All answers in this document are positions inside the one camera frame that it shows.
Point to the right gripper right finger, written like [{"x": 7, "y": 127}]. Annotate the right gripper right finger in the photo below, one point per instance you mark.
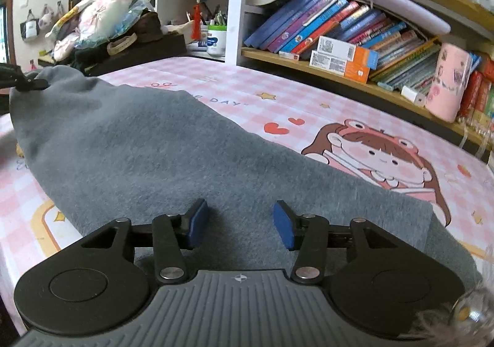
[{"x": 306, "y": 234}]

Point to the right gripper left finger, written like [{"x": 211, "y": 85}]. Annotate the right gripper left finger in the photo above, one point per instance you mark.
[{"x": 171, "y": 235}]

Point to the grey cloth garment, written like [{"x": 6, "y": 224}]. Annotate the grey cloth garment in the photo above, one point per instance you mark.
[{"x": 101, "y": 152}]

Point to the pink white plush pillow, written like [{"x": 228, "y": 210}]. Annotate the pink white plush pillow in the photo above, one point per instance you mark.
[{"x": 99, "y": 21}]

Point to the pink cartoon table mat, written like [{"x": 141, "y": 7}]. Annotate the pink cartoon table mat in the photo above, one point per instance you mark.
[{"x": 276, "y": 108}]

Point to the white orange box lower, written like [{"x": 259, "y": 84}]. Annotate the white orange box lower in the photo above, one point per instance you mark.
[{"x": 348, "y": 69}]

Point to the white orange box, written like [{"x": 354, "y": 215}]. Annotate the white orange box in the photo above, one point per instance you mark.
[
  {"x": 348, "y": 69},
  {"x": 348, "y": 52}
]

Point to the white charger plug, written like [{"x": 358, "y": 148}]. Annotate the white charger plug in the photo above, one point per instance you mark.
[{"x": 415, "y": 97}]

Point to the white orange box upper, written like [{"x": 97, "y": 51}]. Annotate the white orange box upper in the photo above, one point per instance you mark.
[{"x": 348, "y": 52}]

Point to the row of leaning books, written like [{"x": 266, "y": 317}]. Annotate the row of leaning books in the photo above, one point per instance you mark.
[{"x": 291, "y": 29}]

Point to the red dictionary books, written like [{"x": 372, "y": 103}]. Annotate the red dictionary books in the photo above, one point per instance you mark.
[{"x": 477, "y": 103}]

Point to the pink sticker tumbler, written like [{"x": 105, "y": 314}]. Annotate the pink sticker tumbler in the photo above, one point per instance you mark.
[{"x": 449, "y": 83}]

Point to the white wooden bookshelf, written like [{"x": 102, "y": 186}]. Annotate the white wooden bookshelf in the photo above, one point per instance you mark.
[{"x": 462, "y": 23}]

